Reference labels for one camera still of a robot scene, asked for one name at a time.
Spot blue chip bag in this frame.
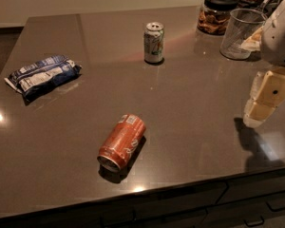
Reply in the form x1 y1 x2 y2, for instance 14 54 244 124
4 55 82 102

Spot red coke can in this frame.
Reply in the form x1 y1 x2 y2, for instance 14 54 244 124
97 114 146 173

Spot white green soda can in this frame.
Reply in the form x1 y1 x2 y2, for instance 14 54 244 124
143 22 164 64

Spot black drawer handle left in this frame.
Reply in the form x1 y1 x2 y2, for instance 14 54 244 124
100 209 135 228

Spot black drawer handle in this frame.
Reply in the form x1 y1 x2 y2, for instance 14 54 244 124
243 216 265 228
266 198 285 213
100 209 135 228

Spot black drawer handle right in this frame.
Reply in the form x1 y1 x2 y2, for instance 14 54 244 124
266 198 285 213

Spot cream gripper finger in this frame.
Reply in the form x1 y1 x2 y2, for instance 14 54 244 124
243 67 285 128
240 27 263 51

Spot glass jar with black lid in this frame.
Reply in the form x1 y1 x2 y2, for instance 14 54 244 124
197 0 238 35

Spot black drawer handle lower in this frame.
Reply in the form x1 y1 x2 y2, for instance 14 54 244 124
243 216 265 228

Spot dark drawer cabinet front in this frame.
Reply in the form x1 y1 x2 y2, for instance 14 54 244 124
0 167 285 228

